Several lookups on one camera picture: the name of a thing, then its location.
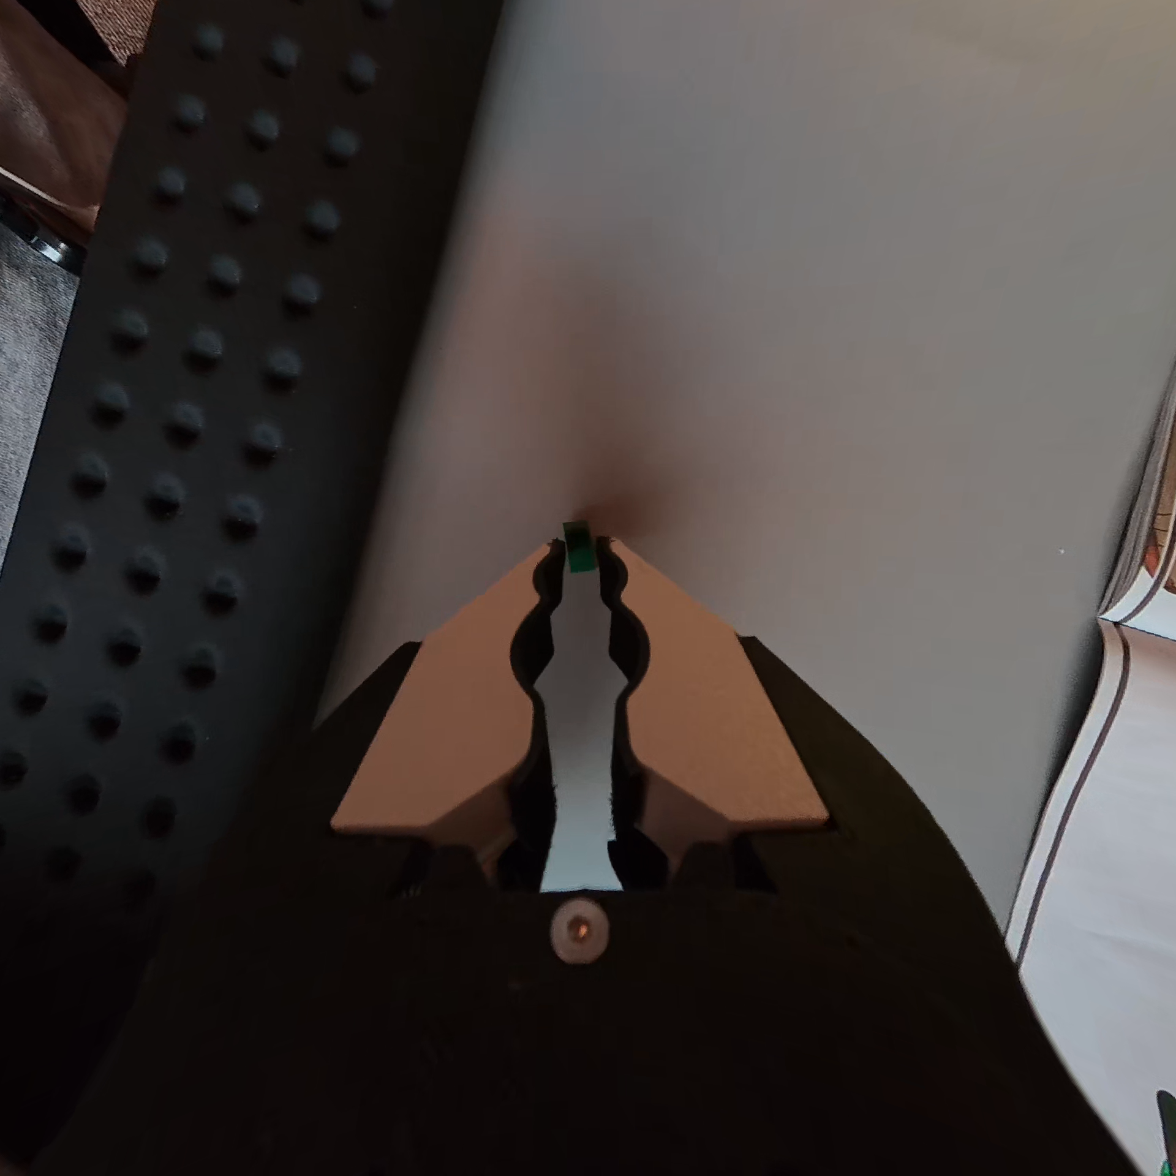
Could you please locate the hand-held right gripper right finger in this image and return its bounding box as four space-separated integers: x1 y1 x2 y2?
598 537 831 877

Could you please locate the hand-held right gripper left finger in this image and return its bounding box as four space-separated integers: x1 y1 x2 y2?
330 540 565 877

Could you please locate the lego instruction booklet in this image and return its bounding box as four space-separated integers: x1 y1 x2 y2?
1006 358 1176 1176

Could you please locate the black studded panel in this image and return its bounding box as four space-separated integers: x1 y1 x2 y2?
0 0 506 1167

